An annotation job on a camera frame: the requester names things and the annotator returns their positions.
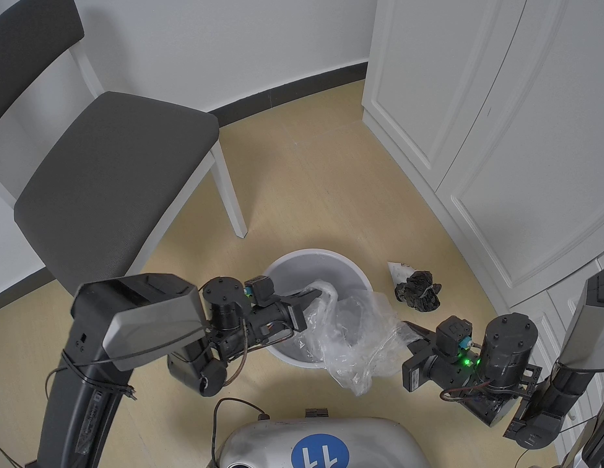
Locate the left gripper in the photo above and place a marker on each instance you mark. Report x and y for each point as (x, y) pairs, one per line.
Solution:
(277, 320)

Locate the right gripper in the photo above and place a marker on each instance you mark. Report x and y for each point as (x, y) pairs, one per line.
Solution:
(431, 371)

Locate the black plastic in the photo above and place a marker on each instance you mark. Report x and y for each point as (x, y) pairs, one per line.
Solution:
(419, 293)

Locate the clear plastic bag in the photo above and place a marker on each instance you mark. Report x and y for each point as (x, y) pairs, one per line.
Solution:
(360, 339)

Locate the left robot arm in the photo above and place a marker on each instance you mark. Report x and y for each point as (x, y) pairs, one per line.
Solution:
(136, 320)

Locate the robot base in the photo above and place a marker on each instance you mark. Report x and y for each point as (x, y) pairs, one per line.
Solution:
(263, 441)

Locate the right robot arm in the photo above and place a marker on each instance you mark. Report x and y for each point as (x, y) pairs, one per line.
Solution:
(506, 349)

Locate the white trash bin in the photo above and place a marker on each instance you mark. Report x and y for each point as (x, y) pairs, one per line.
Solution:
(311, 266)

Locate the grey seat white chair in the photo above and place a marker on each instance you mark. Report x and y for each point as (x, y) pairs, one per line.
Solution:
(111, 173)

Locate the white wardrobe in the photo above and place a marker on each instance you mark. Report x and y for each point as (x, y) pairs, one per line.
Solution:
(477, 90)

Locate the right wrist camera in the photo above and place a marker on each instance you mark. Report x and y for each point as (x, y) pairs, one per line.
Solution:
(453, 334)

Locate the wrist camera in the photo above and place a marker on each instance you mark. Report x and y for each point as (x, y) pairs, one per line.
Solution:
(260, 290)
(453, 334)

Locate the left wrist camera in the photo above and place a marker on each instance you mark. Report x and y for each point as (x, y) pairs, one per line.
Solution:
(260, 290)

